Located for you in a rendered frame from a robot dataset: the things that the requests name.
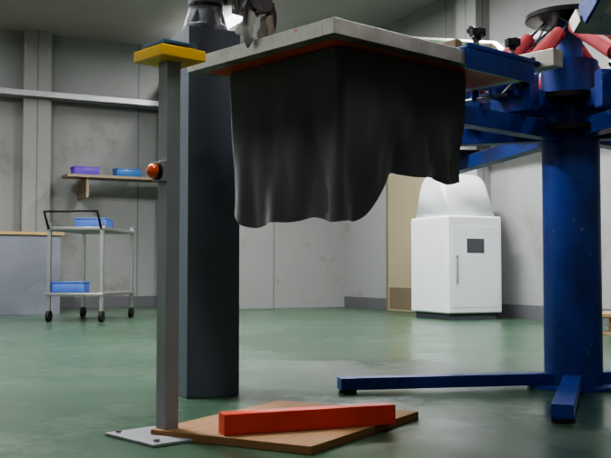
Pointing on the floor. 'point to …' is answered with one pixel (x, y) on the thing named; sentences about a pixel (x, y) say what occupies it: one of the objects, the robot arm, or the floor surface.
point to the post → (166, 241)
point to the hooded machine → (455, 252)
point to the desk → (27, 272)
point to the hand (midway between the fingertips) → (259, 44)
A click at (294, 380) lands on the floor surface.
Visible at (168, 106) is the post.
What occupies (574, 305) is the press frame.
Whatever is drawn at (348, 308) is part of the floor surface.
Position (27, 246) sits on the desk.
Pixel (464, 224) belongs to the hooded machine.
